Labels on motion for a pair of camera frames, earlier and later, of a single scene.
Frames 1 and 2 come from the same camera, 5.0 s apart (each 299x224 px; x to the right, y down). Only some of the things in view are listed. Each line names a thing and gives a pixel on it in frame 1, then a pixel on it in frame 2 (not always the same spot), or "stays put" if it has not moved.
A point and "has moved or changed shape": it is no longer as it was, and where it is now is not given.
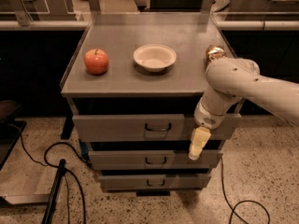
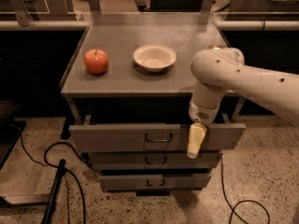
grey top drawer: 149,127 has moved or changed shape
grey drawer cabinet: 133,83 stays put
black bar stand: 49,210 stays put
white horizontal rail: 81,25 stays put
